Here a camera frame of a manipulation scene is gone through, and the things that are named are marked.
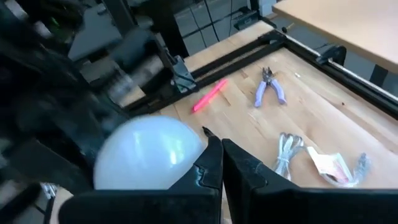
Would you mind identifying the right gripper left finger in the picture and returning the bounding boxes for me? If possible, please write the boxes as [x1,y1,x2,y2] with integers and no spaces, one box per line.
[58,135,224,224]

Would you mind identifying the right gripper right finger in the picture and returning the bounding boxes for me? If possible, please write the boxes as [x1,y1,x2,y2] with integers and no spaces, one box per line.
[222,138,398,224]

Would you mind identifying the white lightbulb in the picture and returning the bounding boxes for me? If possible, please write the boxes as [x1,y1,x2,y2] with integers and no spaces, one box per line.
[93,114,205,190]

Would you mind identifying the small clear plastic bag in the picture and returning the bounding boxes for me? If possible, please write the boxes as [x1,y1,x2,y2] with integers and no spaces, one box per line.
[306,145,373,189]

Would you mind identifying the pink highlighter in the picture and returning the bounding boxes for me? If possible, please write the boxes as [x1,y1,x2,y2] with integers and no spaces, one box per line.
[192,78,229,114]

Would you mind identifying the beige wooden office table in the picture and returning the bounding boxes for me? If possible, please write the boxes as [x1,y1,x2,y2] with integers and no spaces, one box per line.
[272,0,398,88]

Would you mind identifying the white coiled cable bundle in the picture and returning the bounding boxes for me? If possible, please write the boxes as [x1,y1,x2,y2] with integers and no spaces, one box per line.
[272,132,308,181]

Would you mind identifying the black lamp cord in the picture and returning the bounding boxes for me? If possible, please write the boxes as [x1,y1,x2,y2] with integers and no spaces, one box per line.
[201,125,216,138]

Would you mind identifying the purple handled pliers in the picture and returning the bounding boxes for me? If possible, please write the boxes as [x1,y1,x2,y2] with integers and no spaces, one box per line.
[254,66,288,108]

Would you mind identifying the black aluminium rail frame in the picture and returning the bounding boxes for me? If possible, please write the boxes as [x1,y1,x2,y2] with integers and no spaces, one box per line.
[124,29,398,121]

